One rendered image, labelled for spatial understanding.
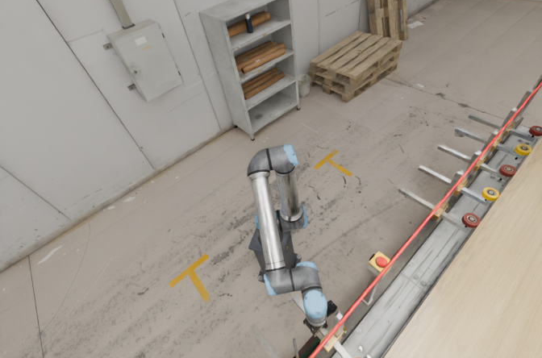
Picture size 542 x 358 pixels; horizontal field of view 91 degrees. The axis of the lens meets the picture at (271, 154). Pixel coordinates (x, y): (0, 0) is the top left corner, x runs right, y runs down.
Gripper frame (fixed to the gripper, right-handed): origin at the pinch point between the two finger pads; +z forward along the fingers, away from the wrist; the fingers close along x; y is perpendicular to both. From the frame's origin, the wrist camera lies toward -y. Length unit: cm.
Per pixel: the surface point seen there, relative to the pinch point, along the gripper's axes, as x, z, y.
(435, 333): 38, -6, -34
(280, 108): -225, 63, -167
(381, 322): 18.5, 22.2, -28.4
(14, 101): -258, -63, 74
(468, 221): 23, -8, -96
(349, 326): 8.9, 14.2, -12.9
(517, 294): 54, -6, -74
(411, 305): 25, 22, -48
